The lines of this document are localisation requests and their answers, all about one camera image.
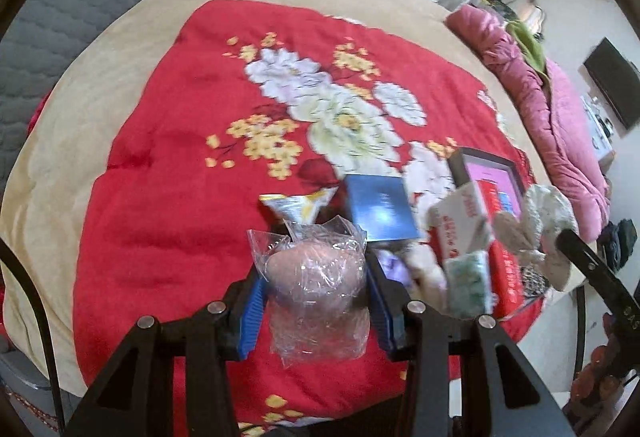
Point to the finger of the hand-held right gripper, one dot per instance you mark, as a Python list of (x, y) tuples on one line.
[(595, 267)]

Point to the white plush toy purple satin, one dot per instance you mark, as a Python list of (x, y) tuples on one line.
[(425, 272)]

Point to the blue box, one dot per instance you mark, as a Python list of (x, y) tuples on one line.
[(382, 209)]

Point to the pink sponge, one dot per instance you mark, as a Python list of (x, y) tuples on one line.
[(315, 267)]

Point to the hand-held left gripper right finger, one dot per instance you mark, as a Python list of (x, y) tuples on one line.
[(381, 317)]

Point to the beige bed sheet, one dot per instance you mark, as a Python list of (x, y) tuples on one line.
[(125, 17)]

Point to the red floral blanket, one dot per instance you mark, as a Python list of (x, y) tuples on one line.
[(175, 167)]

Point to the green cloth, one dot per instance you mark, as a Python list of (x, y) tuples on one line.
[(527, 44)]

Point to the yellow white snack packet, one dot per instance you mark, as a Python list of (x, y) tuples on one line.
[(300, 207)]

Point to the green white small packet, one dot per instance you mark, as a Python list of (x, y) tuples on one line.
[(470, 282)]

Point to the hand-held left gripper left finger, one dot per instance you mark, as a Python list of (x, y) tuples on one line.
[(252, 317)]

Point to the dark bag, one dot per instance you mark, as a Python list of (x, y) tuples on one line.
[(620, 242)]

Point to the black television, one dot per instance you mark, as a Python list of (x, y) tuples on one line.
[(612, 82)]

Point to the pink quilt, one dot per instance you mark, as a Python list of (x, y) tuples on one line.
[(550, 117)]

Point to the white box red label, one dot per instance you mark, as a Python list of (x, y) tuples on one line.
[(460, 222)]

